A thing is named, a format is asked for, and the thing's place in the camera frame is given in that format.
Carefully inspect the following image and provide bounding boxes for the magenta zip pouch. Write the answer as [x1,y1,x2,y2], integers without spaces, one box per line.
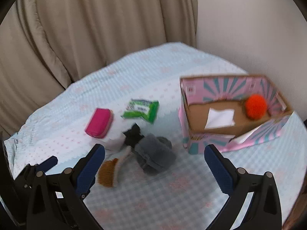
[85,108,113,139]

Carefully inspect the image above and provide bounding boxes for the orange pompom ball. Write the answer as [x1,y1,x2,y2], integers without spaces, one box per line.
[244,94,267,120]

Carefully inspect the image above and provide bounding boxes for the beige curtain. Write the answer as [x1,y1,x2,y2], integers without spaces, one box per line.
[1,0,198,138]

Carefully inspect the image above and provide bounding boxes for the black fabric scrunchie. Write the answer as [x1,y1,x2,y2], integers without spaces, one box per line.
[123,124,144,149]

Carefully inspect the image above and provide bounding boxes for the pink cardboard box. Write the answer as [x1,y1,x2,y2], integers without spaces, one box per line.
[178,74,293,155]

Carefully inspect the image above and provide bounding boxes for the grey fluffy sock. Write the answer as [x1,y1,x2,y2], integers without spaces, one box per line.
[134,134,176,176]

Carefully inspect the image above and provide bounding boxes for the white cloth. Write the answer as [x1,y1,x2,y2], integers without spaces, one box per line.
[205,108,235,129]

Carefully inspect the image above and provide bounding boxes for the light blue patterned bedsheet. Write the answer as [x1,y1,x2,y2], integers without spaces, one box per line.
[3,41,307,230]

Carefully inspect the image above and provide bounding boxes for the green wet wipes pack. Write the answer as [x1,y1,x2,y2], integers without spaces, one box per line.
[121,99,159,124]

